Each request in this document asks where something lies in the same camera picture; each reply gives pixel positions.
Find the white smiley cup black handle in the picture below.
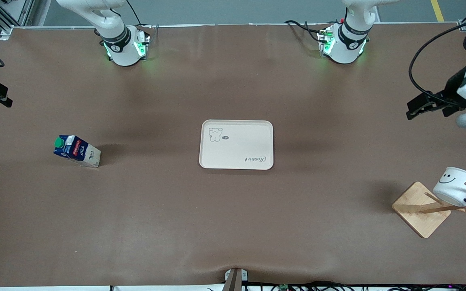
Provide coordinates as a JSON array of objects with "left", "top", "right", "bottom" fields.
[{"left": 433, "top": 167, "right": 466, "bottom": 208}]

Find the blue milk carton green cap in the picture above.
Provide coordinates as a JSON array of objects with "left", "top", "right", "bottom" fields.
[{"left": 53, "top": 135, "right": 102, "bottom": 168}]

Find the wooden cup rack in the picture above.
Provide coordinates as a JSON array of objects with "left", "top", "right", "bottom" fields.
[{"left": 392, "top": 181, "right": 466, "bottom": 238}]

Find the beige plastic tray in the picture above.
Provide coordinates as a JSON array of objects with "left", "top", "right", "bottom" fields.
[{"left": 199, "top": 120, "right": 274, "bottom": 170}]

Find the black left base cable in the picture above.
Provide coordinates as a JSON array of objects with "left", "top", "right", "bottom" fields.
[{"left": 284, "top": 19, "right": 330, "bottom": 43}]

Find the black base cable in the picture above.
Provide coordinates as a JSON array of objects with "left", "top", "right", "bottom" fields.
[
  {"left": 126, "top": 0, "right": 153, "bottom": 30},
  {"left": 284, "top": 19, "right": 330, "bottom": 43}
]

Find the black right base cable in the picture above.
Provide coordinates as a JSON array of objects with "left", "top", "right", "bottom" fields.
[{"left": 126, "top": 0, "right": 153, "bottom": 30}]

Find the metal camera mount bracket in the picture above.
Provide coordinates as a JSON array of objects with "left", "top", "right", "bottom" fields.
[{"left": 224, "top": 268, "right": 248, "bottom": 291}]

